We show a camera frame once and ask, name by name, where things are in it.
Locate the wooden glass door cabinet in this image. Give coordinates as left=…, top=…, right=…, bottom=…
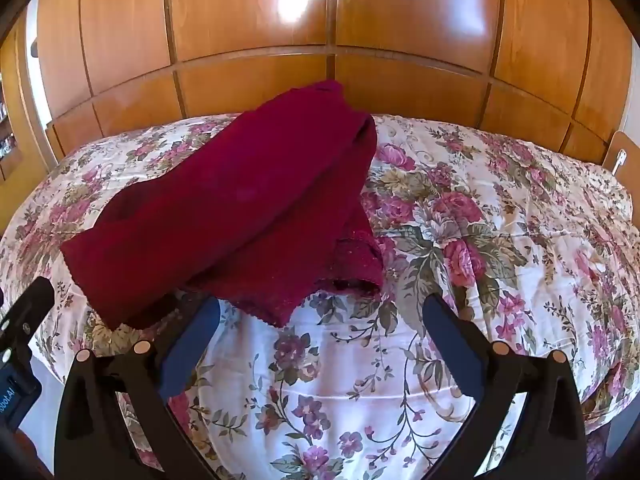
left=0, top=27, right=58, bottom=223

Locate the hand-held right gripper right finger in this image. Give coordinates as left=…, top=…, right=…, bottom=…
left=421, top=291, right=587, bottom=480

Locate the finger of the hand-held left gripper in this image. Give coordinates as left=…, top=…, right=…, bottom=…
left=0, top=276, right=56, bottom=361

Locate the person's left forearm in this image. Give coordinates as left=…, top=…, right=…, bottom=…
left=0, top=430, right=53, bottom=480

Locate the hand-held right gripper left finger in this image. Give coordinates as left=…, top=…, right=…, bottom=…
left=52, top=291, right=222, bottom=480

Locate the wooden wardrobe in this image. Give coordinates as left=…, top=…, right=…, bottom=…
left=35, top=0, right=633, bottom=166

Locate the wooden headboard panel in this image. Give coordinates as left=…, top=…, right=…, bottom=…
left=601, top=130, right=640, bottom=181

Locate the floral bedspread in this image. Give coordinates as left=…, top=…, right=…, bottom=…
left=0, top=112, right=640, bottom=480

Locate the maroon knit garment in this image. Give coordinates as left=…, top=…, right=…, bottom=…
left=60, top=79, right=386, bottom=330

